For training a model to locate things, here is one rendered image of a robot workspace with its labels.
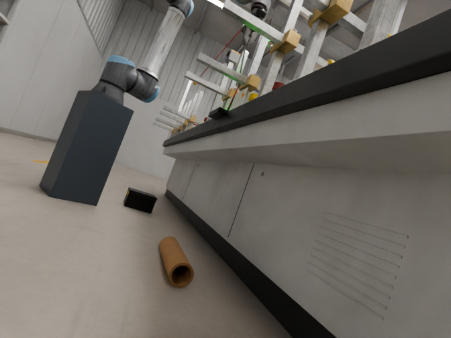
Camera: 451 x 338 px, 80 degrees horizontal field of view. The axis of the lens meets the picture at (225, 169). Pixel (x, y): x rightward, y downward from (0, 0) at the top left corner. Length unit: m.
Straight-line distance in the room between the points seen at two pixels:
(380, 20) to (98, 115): 1.37
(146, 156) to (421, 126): 8.67
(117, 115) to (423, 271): 1.52
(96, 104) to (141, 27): 8.39
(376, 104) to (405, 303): 0.39
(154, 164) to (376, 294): 8.51
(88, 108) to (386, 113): 1.41
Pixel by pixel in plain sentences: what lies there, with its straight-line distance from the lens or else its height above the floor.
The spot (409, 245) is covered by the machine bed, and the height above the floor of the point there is 0.36.
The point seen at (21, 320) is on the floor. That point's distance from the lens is 0.66.
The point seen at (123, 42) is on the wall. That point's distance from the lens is 9.76.
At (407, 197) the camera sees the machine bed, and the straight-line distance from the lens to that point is 0.73.
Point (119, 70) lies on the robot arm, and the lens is 1.76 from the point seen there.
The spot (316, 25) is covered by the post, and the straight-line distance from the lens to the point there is 0.96.
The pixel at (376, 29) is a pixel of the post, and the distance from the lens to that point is 0.70.
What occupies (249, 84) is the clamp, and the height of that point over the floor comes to 0.82.
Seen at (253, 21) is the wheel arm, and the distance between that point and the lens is 1.10.
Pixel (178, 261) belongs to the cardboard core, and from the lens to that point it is 0.93.
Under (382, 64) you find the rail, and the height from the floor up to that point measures 0.64.
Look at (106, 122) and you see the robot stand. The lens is 1.67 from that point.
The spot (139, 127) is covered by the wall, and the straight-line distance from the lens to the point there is 9.04.
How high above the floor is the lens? 0.34
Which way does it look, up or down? 4 degrees up
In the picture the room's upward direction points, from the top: 20 degrees clockwise
